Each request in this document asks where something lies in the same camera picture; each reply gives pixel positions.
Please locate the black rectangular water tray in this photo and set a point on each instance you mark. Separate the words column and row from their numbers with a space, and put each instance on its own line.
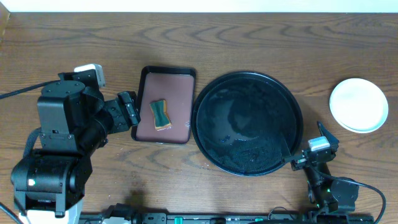
column 175, row 86

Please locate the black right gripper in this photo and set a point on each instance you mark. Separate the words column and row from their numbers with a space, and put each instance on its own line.
column 333, row 139

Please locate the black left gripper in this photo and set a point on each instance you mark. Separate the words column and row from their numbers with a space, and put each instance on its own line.
column 128, row 107

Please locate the round black tray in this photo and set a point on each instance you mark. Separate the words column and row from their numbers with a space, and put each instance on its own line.
column 238, row 119

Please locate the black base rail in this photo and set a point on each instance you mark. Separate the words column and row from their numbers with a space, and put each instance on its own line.
column 121, row 213

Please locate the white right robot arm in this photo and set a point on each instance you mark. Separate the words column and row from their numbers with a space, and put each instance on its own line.
column 332, row 195

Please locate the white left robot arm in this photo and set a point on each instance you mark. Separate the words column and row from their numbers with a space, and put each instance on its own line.
column 49, row 188

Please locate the green and yellow sponge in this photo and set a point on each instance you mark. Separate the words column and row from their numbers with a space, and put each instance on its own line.
column 161, row 118

